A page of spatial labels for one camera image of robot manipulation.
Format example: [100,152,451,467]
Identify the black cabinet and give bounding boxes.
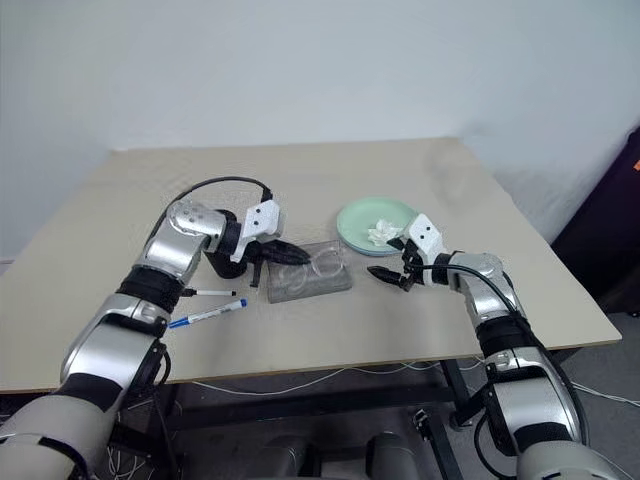
[548,127,640,317]

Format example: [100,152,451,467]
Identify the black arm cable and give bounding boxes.
[419,263,591,451]
[162,177,275,226]

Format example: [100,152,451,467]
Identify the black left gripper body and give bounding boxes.
[247,238,282,264]

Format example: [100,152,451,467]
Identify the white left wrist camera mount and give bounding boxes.
[229,199,290,264]

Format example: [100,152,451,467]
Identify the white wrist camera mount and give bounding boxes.
[229,199,290,264]
[403,213,445,262]

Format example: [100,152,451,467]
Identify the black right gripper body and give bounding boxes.
[399,239,427,293]

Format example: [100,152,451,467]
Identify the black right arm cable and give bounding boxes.
[419,263,591,451]

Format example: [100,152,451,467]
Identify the clear frame glasses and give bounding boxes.
[278,249,347,292]

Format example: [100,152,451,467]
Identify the white marker with blue cap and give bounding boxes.
[168,298,249,331]

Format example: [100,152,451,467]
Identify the crumpled white tissue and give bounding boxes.
[366,218,404,247]

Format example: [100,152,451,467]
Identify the thin white wire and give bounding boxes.
[191,360,640,407]

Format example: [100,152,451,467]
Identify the dark grey rounded shape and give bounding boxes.
[263,433,322,480]
[366,431,417,480]

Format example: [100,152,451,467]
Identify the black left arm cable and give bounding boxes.
[162,177,275,226]

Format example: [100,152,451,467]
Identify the clear plastic glasses case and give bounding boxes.
[266,239,354,305]

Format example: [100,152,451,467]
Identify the blue plate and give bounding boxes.
[338,234,404,258]

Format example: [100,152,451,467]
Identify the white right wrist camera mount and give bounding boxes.
[403,213,445,262]

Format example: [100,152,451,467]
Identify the black table frame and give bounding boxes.
[164,347,581,436]

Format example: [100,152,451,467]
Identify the black cup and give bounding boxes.
[203,209,250,280]

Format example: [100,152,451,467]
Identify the green plate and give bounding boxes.
[335,196,419,251]

